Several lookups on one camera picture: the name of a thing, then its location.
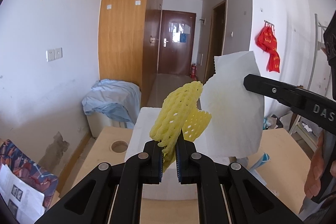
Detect door notice sheets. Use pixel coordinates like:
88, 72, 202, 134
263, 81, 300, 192
169, 22, 191, 43

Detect yellow foam fruit net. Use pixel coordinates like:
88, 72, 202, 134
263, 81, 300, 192
150, 80, 213, 173

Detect white storage bin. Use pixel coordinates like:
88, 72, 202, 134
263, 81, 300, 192
87, 111, 135, 138

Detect wooden wardrobe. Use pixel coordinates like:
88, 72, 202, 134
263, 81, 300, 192
98, 0, 163, 109

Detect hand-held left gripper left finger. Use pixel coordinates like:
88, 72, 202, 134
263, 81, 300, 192
34, 140, 162, 224

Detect light blue cloth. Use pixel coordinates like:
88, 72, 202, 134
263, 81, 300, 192
82, 79, 142, 129

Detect white foam box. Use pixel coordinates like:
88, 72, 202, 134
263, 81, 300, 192
123, 107, 231, 201

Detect brown entrance door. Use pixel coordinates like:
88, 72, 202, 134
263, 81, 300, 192
157, 10, 197, 76

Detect floor clutter pile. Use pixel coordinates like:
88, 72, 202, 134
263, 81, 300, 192
262, 114, 292, 131

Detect brown side door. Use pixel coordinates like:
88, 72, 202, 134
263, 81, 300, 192
205, 0, 228, 80

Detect grey metal frame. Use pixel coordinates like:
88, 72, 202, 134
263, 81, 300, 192
307, 13, 330, 96

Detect floral printed cloth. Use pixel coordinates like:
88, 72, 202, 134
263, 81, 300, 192
0, 139, 59, 210

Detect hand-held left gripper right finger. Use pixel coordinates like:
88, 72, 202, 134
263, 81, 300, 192
175, 139, 305, 224

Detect white paper leaflet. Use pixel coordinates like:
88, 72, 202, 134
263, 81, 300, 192
0, 164, 46, 223

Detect white double wall socket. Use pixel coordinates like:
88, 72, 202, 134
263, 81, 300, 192
46, 48, 63, 62

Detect red cloth bags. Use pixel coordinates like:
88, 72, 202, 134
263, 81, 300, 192
256, 26, 281, 73

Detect white paper towel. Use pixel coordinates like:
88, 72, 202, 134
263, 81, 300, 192
201, 51, 265, 159

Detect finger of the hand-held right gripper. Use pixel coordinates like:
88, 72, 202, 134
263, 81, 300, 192
244, 74, 307, 110

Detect person's right hand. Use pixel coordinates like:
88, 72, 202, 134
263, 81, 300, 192
304, 133, 328, 199

